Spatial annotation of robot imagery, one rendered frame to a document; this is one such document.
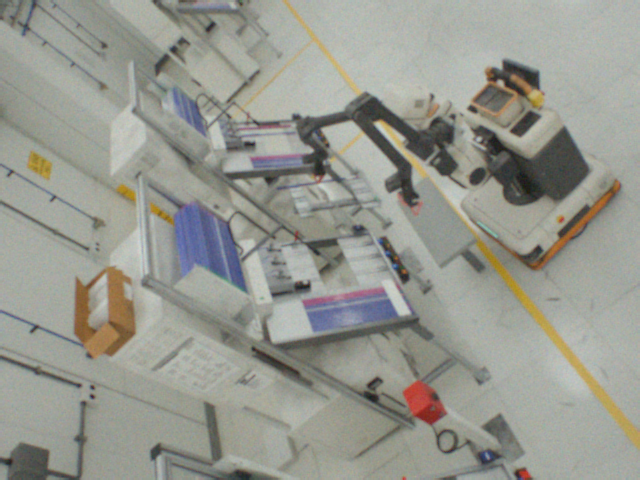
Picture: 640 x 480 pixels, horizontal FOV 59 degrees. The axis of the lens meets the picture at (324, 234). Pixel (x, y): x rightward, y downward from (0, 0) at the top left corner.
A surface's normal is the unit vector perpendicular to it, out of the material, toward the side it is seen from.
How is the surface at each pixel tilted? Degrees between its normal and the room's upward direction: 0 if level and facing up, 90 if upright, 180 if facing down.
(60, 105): 90
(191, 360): 88
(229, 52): 90
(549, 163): 90
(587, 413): 0
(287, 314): 43
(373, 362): 0
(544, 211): 0
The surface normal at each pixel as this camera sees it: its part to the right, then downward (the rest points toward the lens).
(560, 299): -0.62, -0.49
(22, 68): 0.28, 0.60
